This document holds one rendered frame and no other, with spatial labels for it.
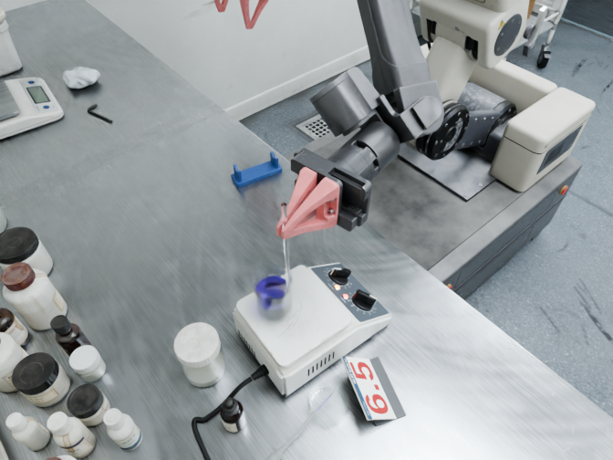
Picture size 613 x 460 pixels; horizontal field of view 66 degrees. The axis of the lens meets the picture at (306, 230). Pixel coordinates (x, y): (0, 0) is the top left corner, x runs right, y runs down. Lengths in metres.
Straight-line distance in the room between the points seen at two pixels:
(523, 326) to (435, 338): 1.02
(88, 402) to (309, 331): 0.30
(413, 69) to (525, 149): 0.92
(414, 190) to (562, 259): 0.71
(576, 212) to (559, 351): 0.68
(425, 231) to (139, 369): 0.92
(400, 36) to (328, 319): 0.38
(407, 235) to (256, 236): 0.64
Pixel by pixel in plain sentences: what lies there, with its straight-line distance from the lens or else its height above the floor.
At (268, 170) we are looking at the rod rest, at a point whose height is 0.76.
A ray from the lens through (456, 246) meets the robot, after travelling 1.40.
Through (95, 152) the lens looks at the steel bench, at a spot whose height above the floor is 0.75.
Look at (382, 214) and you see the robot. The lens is 1.43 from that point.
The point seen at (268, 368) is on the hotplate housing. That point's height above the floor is 0.79.
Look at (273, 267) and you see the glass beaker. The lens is 0.62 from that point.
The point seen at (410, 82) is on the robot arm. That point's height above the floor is 1.07.
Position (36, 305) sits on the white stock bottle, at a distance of 0.79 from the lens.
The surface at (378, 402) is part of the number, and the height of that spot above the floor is 0.77.
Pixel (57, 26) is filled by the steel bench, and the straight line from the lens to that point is 1.67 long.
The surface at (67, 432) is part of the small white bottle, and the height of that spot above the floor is 0.82.
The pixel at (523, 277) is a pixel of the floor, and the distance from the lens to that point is 1.88.
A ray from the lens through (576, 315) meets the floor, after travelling 1.87.
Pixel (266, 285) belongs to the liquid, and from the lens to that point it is 0.63.
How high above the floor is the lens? 1.39
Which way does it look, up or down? 49 degrees down
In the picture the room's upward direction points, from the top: straight up
